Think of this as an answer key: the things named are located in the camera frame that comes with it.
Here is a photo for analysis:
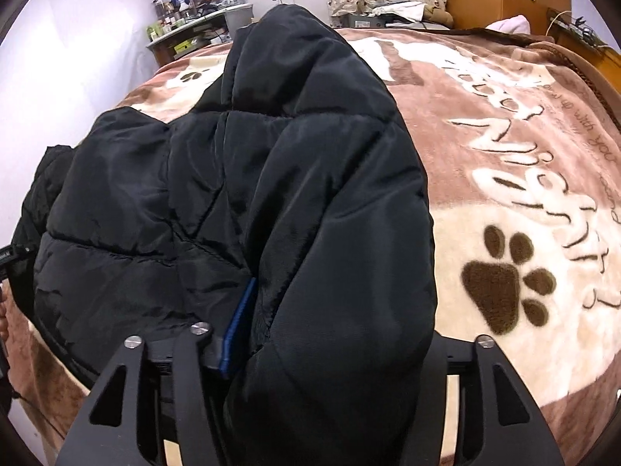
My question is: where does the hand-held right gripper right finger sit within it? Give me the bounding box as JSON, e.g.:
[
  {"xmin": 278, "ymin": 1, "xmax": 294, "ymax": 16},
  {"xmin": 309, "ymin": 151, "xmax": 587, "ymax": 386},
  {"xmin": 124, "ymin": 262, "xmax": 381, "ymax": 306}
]
[{"xmin": 427, "ymin": 332, "xmax": 566, "ymax": 466}]

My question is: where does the brown paw print blanket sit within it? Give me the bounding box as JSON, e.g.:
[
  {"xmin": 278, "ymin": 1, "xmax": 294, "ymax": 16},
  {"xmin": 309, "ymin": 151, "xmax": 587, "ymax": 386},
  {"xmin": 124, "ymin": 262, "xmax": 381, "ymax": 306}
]
[{"xmin": 10, "ymin": 26, "xmax": 621, "ymax": 466}]

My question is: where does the white cable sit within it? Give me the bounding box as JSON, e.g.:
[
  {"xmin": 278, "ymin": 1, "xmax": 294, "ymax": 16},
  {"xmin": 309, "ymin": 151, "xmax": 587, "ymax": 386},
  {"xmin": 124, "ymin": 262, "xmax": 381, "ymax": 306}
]
[{"xmin": 544, "ymin": 9, "xmax": 573, "ymax": 37}]

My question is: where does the brown plush toy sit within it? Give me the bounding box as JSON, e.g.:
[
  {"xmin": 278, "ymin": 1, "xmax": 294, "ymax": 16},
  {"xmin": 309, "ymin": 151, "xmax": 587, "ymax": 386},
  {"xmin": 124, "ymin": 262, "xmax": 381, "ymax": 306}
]
[{"xmin": 422, "ymin": 5, "xmax": 454, "ymax": 27}]

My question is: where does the cluttered desk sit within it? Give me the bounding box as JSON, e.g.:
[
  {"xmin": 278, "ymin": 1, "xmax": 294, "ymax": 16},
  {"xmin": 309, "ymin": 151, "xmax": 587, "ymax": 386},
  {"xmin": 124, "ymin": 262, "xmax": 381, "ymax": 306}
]
[{"xmin": 146, "ymin": 0, "xmax": 255, "ymax": 66}]

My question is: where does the pale pink pillow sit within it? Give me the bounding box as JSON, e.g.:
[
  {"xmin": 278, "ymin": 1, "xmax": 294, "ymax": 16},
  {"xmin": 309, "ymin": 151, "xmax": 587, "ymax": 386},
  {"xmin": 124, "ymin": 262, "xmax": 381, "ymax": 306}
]
[{"xmin": 485, "ymin": 14, "xmax": 531, "ymax": 36}]

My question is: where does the grey storage box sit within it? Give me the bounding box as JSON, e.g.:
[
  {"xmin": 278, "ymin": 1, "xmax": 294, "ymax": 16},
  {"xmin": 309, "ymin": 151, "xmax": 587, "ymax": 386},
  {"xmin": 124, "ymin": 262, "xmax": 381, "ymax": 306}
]
[{"xmin": 224, "ymin": 6, "xmax": 257, "ymax": 40}]

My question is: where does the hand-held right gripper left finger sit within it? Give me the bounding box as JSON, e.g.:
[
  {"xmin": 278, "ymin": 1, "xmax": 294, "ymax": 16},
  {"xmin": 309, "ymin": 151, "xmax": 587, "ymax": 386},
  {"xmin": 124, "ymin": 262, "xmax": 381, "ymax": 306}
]
[{"xmin": 56, "ymin": 276, "xmax": 258, "ymax": 466}]

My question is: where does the black padded jacket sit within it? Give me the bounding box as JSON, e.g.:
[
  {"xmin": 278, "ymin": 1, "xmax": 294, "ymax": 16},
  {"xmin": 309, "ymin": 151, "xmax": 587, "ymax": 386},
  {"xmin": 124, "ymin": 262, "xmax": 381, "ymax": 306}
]
[{"xmin": 10, "ymin": 4, "xmax": 447, "ymax": 466}]

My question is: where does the black flat box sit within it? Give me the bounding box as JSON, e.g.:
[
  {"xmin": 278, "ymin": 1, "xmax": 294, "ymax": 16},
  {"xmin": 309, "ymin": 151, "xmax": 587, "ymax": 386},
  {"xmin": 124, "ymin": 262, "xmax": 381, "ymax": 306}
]
[{"xmin": 347, "ymin": 14, "xmax": 389, "ymax": 28}]

